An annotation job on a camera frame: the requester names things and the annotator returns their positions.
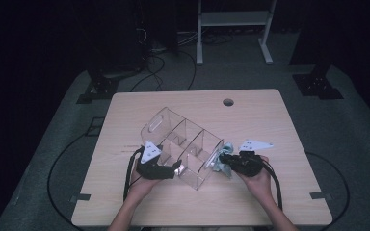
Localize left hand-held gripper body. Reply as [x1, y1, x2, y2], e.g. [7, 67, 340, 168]
[136, 141, 176, 180]

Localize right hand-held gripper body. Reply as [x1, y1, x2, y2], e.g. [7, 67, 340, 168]
[225, 139, 275, 178]

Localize light blue cloth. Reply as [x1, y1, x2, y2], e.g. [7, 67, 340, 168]
[211, 142, 236, 178]

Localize clear acrylic divided organizer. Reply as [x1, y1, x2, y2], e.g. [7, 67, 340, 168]
[140, 106, 225, 191]

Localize person's left hand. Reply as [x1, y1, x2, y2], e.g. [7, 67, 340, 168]
[129, 167, 162, 202]

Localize person's right hand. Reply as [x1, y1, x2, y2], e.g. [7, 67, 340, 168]
[237, 155, 275, 202]

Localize black tape strip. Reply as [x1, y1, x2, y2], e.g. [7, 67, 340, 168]
[69, 192, 92, 204]
[309, 191, 332, 200]

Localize black stand base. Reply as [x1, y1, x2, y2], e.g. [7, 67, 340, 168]
[76, 68, 143, 105]
[292, 64, 345, 100]

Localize white metal stand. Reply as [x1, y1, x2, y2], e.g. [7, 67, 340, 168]
[196, 0, 278, 66]

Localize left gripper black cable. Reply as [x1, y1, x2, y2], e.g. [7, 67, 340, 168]
[122, 146, 146, 203]

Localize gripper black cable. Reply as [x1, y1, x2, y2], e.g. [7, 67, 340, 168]
[122, 146, 146, 203]
[258, 158, 284, 212]

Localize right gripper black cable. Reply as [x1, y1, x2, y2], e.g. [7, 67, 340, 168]
[258, 158, 284, 212]

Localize black floor cable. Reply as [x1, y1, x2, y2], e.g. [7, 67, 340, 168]
[129, 55, 167, 93]
[46, 132, 89, 231]
[177, 49, 198, 91]
[304, 151, 352, 231]

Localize white cables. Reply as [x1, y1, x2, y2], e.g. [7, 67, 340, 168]
[175, 29, 200, 46]

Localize black cable bundle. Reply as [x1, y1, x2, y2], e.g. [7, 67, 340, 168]
[201, 31, 236, 46]

